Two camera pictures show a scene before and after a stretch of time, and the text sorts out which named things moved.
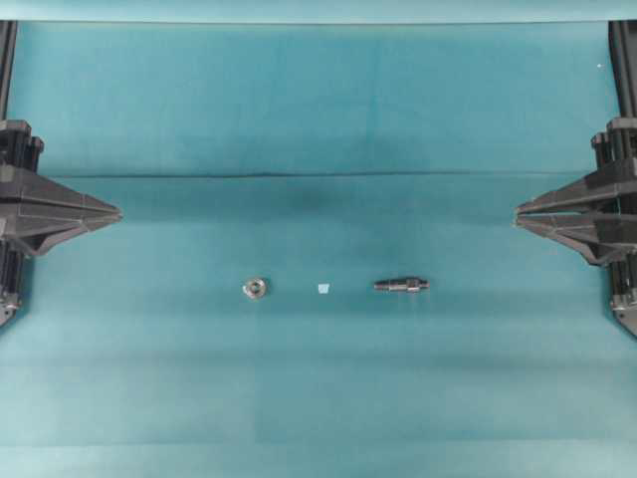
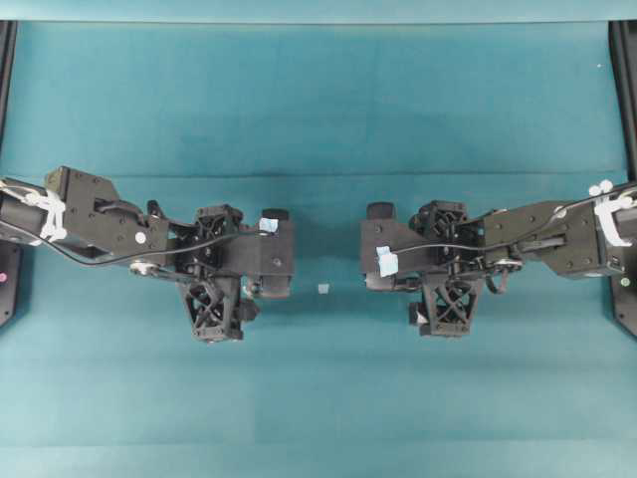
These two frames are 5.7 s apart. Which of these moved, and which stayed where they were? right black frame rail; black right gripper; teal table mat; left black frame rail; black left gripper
Moved: black left gripper; black right gripper
Stayed: teal table mat; right black frame rail; left black frame rail
